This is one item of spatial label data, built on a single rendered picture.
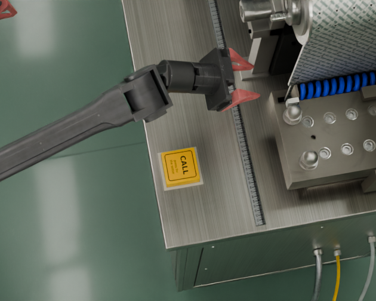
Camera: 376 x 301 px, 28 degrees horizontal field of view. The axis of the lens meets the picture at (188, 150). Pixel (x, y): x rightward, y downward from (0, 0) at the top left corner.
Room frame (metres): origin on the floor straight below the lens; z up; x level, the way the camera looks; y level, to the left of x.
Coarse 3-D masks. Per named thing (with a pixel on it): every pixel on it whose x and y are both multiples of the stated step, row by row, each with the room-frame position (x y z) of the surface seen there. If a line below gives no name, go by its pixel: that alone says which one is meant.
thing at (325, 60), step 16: (304, 48) 0.58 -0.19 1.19; (320, 48) 0.58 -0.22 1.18; (336, 48) 0.59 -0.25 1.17; (352, 48) 0.60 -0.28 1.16; (368, 48) 0.61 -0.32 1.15; (304, 64) 0.58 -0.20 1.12; (320, 64) 0.59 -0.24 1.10; (336, 64) 0.60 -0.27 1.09; (352, 64) 0.61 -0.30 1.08; (368, 64) 0.61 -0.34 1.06; (304, 80) 0.58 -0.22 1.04; (320, 80) 0.59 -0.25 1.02
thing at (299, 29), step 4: (304, 0) 0.61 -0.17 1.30; (304, 4) 0.61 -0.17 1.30; (304, 8) 0.60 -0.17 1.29; (304, 12) 0.60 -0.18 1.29; (304, 16) 0.59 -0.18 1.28; (304, 20) 0.59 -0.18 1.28; (300, 24) 0.59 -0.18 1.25; (304, 24) 0.58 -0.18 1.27; (296, 28) 0.60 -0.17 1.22; (300, 28) 0.59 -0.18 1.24; (304, 28) 0.58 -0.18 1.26; (296, 32) 0.60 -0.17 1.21; (300, 32) 0.59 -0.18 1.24; (304, 32) 0.58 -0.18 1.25
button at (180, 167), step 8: (168, 152) 0.45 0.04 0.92; (176, 152) 0.45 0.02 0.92; (184, 152) 0.45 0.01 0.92; (192, 152) 0.45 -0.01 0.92; (168, 160) 0.43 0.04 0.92; (176, 160) 0.43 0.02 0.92; (184, 160) 0.44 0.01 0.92; (192, 160) 0.44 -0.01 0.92; (168, 168) 0.41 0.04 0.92; (176, 168) 0.42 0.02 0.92; (184, 168) 0.42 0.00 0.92; (192, 168) 0.42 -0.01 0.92; (168, 176) 0.40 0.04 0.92; (176, 176) 0.40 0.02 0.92; (184, 176) 0.40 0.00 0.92; (192, 176) 0.40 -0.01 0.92; (168, 184) 0.38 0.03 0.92; (176, 184) 0.39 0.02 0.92; (184, 184) 0.39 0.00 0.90
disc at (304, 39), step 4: (308, 0) 0.60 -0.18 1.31; (308, 4) 0.60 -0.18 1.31; (308, 8) 0.60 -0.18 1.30; (308, 12) 0.59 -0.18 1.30; (308, 16) 0.59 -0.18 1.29; (312, 16) 0.58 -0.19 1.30; (308, 20) 0.58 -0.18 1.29; (312, 20) 0.58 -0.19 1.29; (308, 24) 0.58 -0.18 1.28; (312, 24) 0.58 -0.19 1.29; (292, 28) 0.62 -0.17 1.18; (308, 28) 0.57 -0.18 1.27; (308, 32) 0.57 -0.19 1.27; (296, 36) 0.60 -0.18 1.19; (300, 36) 0.59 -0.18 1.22; (304, 36) 0.58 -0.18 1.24; (308, 36) 0.57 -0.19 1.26; (300, 40) 0.58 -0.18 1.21; (304, 40) 0.57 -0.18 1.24; (308, 40) 0.56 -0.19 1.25; (304, 44) 0.57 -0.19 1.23
